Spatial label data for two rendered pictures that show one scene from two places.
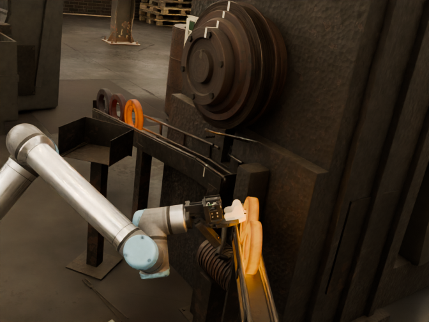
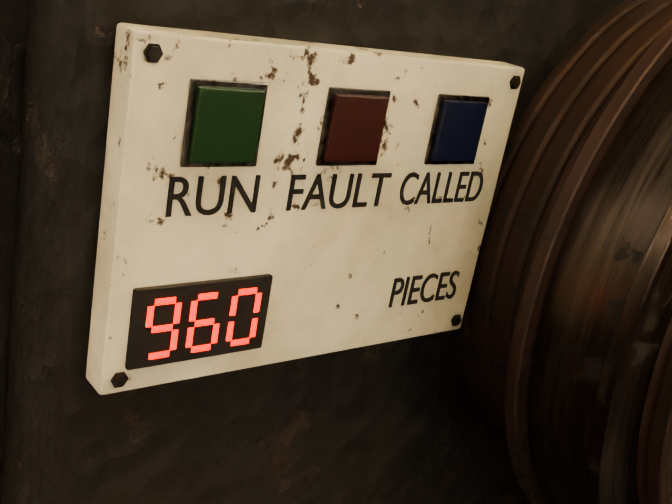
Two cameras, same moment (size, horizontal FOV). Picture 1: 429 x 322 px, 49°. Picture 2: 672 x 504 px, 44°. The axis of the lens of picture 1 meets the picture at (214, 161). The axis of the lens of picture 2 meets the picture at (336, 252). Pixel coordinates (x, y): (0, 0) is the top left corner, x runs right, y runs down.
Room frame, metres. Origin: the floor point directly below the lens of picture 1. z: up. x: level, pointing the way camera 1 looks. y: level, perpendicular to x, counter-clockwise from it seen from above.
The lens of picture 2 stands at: (2.14, 0.59, 1.29)
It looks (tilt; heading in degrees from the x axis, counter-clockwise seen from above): 19 degrees down; 267
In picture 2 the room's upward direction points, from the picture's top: 11 degrees clockwise
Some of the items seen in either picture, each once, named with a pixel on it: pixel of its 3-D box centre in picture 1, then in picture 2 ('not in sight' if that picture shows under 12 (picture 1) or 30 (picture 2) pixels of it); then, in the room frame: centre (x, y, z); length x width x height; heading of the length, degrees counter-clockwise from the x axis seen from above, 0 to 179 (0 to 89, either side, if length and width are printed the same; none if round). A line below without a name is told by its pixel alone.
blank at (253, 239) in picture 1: (251, 246); not in sight; (1.19, -0.14, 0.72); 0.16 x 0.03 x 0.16; 3
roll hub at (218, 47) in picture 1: (205, 66); not in sight; (1.74, 0.08, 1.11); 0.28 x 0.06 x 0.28; 38
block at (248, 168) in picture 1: (249, 195); not in sight; (1.62, -0.15, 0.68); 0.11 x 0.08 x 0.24; 128
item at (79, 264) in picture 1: (94, 199); not in sight; (2.01, 0.54, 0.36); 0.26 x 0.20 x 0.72; 73
